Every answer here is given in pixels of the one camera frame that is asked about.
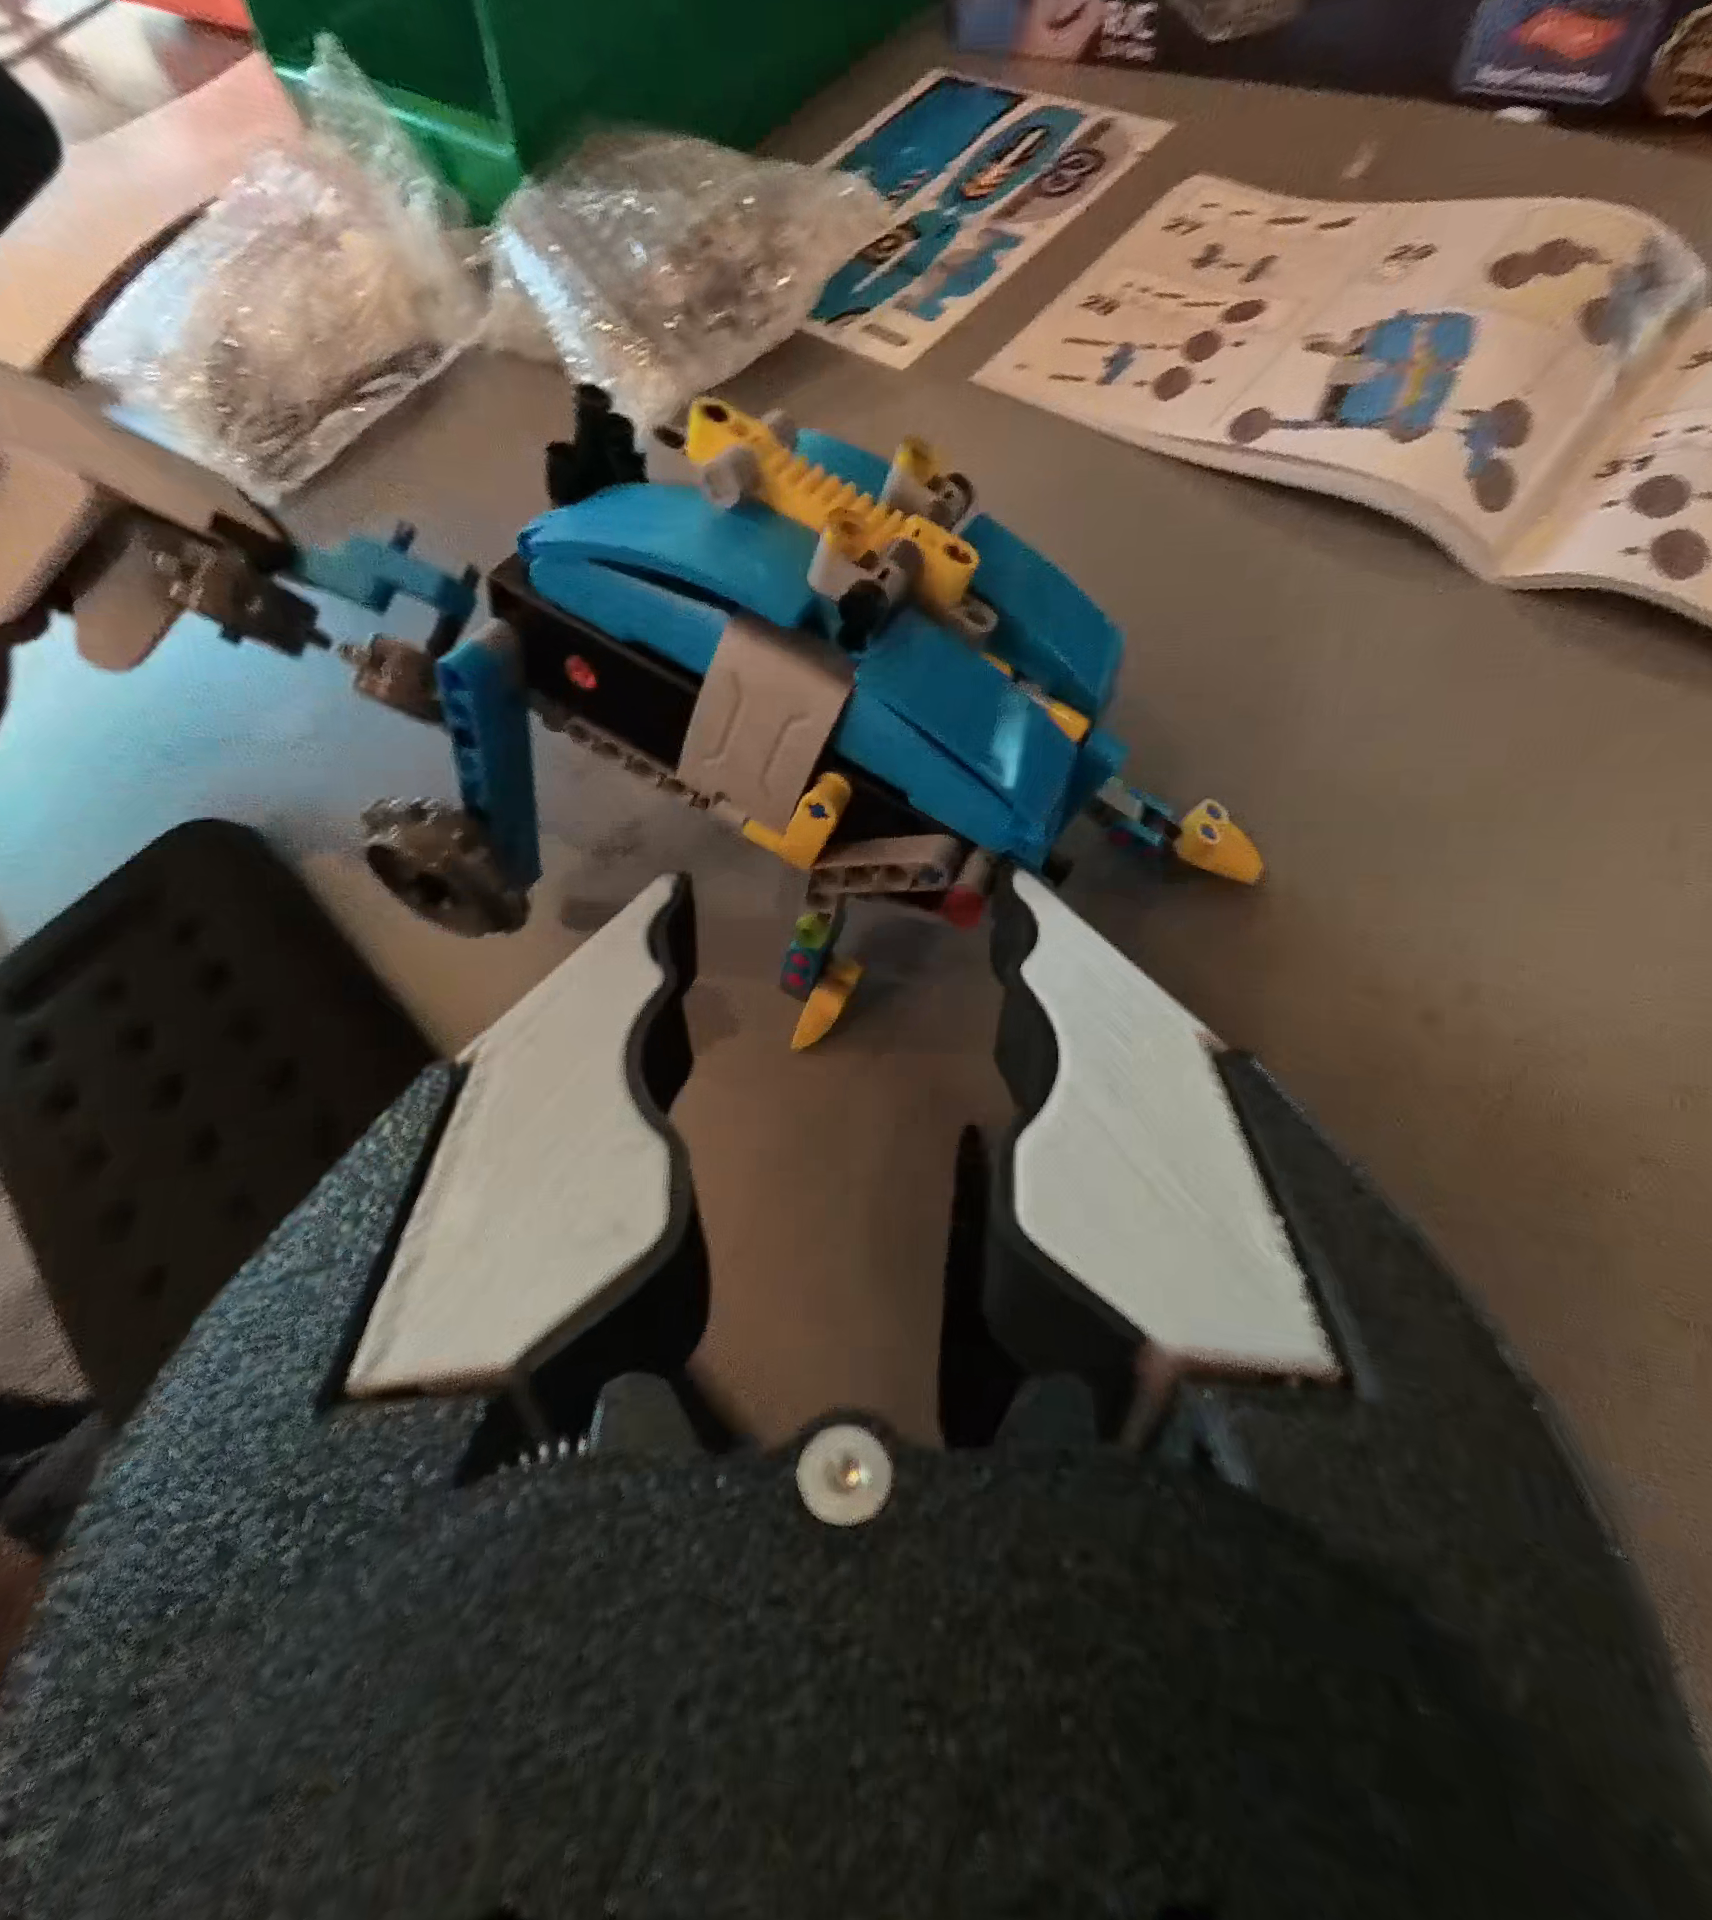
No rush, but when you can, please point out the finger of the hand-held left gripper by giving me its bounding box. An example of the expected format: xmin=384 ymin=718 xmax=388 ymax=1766
xmin=0 ymin=308 xmax=294 ymax=586
xmin=0 ymin=433 xmax=221 ymax=667

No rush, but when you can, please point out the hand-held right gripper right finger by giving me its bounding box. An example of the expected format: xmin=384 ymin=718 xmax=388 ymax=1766
xmin=976 ymin=873 xmax=1349 ymax=1396

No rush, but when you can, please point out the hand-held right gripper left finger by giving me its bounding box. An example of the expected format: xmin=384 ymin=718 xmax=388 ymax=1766
xmin=344 ymin=873 xmax=714 ymax=1414

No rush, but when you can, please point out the blue yellow brick toy vehicle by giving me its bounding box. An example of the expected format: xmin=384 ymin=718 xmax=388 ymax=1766
xmin=165 ymin=380 xmax=1263 ymax=1052

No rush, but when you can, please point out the grey desk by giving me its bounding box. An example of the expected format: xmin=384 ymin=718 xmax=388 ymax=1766
xmin=0 ymin=62 xmax=1712 ymax=1907

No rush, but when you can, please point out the flat cardboard sheet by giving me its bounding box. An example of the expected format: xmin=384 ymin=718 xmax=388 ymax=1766
xmin=0 ymin=62 xmax=294 ymax=378

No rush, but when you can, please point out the clear plastic bag of parts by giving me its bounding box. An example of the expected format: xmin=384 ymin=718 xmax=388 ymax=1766
xmin=77 ymin=37 xmax=491 ymax=498
xmin=488 ymin=133 xmax=888 ymax=392

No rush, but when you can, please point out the black perforated chair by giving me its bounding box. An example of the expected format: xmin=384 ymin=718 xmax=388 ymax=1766
xmin=0 ymin=817 xmax=399 ymax=1418

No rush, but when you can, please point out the green plastic bin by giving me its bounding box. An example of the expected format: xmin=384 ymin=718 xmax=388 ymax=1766
xmin=244 ymin=0 xmax=948 ymax=226

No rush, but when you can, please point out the open instruction booklet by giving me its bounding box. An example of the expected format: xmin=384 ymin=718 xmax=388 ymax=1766
xmin=975 ymin=174 xmax=1712 ymax=686

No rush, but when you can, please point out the blue sticker sheet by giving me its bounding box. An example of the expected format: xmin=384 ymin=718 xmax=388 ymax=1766
xmin=804 ymin=67 xmax=1170 ymax=370

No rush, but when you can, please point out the dark robot kit box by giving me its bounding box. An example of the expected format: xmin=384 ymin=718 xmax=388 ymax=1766
xmin=943 ymin=0 xmax=1712 ymax=124

